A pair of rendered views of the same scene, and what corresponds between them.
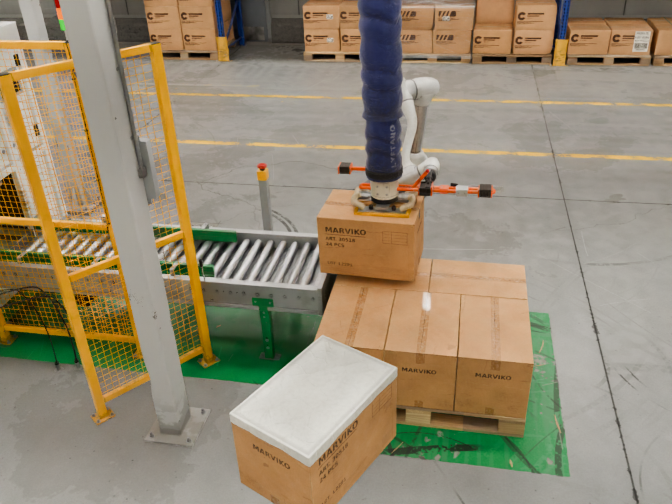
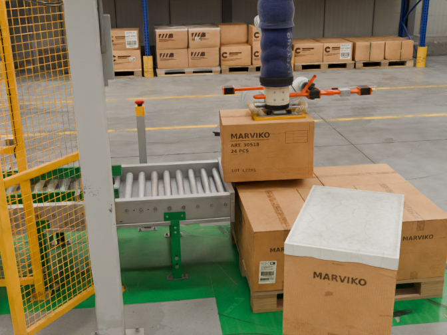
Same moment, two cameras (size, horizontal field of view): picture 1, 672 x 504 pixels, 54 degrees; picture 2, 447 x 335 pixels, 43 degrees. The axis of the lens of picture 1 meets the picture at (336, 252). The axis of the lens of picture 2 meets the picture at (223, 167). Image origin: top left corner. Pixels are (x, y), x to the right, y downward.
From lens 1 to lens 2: 1.57 m
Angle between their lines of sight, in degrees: 20
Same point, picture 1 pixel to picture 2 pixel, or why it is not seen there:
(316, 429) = (382, 239)
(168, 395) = (116, 306)
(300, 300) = (213, 208)
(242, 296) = (153, 213)
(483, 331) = not seen: hidden behind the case
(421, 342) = not seen: hidden behind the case
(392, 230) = (294, 129)
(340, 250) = (245, 156)
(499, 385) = (423, 246)
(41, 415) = not seen: outside the picture
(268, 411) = (322, 235)
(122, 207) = (89, 80)
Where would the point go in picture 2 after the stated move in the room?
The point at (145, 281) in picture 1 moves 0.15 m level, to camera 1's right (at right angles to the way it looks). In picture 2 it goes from (105, 167) to (137, 163)
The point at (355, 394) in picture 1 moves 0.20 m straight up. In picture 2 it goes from (388, 214) to (393, 167)
